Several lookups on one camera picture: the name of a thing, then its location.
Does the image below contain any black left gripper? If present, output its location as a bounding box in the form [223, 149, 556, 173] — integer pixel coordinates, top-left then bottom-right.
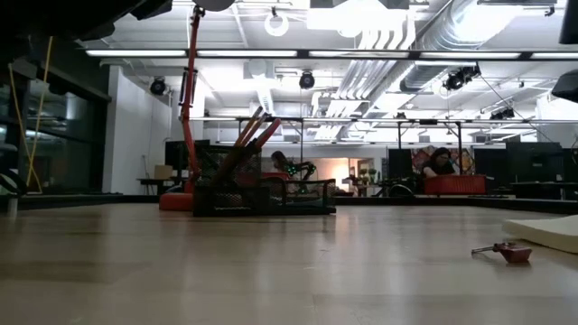
[0, 0, 173, 46]

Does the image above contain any silver ventilation duct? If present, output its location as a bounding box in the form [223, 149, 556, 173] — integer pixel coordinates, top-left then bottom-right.
[399, 0, 525, 94]

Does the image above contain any black computer monitor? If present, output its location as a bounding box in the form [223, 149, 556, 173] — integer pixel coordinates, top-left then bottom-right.
[505, 141, 564, 182]
[164, 139, 211, 171]

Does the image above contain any yellow sticky note pad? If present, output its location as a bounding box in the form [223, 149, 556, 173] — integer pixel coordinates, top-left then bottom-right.
[501, 215, 578, 255]

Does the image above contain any red plastic crate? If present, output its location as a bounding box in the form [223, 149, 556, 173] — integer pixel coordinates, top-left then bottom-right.
[423, 173, 488, 196]

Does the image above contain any long overhead light bar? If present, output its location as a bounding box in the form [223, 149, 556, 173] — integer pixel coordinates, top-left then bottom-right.
[85, 48, 578, 62]

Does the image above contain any white ceiling ring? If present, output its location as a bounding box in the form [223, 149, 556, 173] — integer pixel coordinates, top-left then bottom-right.
[264, 11, 290, 38]

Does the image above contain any person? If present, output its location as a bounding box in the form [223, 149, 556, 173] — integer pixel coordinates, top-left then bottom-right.
[422, 147, 457, 178]
[270, 150, 291, 175]

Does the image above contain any red desk lamp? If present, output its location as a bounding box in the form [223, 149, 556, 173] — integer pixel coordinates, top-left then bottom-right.
[158, 0, 236, 212]

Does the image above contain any yellow hanging cable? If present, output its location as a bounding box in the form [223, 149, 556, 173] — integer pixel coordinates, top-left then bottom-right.
[4, 35, 54, 195]

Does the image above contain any background black rig frame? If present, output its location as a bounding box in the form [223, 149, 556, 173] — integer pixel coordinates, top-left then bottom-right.
[396, 118, 464, 175]
[237, 116, 304, 177]

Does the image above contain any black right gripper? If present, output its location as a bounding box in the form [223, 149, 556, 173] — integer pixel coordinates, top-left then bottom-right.
[551, 70, 578, 104]

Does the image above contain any black aluminium table frame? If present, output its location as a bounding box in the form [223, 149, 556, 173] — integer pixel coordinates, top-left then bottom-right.
[0, 192, 578, 216]

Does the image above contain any black mesh desk organizer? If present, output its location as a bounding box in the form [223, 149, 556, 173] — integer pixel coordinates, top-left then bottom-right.
[192, 144, 338, 218]

